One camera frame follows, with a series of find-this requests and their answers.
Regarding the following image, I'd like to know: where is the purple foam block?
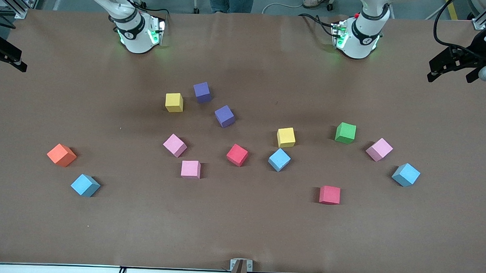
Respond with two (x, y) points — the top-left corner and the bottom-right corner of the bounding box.
(192, 82), (212, 104)
(214, 105), (236, 129)

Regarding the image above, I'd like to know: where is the brown paper table cover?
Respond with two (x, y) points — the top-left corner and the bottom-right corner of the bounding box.
(0, 3), (486, 273)

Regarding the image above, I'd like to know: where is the green foam block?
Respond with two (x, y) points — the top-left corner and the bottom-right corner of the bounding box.
(335, 122), (357, 145)

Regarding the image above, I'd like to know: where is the red foam block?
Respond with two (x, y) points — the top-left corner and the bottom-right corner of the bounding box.
(319, 185), (341, 206)
(226, 143), (249, 168)

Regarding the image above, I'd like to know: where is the metal table bracket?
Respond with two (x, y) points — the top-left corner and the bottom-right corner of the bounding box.
(230, 258), (253, 273)

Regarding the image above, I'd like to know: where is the black camera cable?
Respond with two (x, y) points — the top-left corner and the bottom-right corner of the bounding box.
(432, 0), (481, 54)
(0, 7), (17, 29)

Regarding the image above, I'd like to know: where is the white floor cable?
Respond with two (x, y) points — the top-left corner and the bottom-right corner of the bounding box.
(261, 0), (305, 16)

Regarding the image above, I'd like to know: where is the orange foam block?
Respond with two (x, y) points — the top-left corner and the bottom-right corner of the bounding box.
(46, 143), (78, 168)

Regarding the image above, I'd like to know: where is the blue foam block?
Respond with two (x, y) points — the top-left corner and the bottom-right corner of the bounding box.
(70, 173), (101, 198)
(267, 147), (292, 173)
(391, 162), (421, 188)

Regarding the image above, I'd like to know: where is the pink foam block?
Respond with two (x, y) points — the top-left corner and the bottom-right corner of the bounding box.
(365, 137), (394, 163)
(162, 133), (188, 158)
(181, 160), (202, 180)

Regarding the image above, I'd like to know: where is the green lit connector box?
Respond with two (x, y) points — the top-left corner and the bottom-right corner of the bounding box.
(148, 16), (167, 45)
(331, 21), (349, 50)

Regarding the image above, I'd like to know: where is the yellow foam block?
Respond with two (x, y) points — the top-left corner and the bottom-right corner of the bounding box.
(276, 127), (297, 149)
(165, 92), (184, 113)

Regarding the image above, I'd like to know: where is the person in blue clothes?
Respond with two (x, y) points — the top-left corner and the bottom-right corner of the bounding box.
(206, 0), (255, 15)

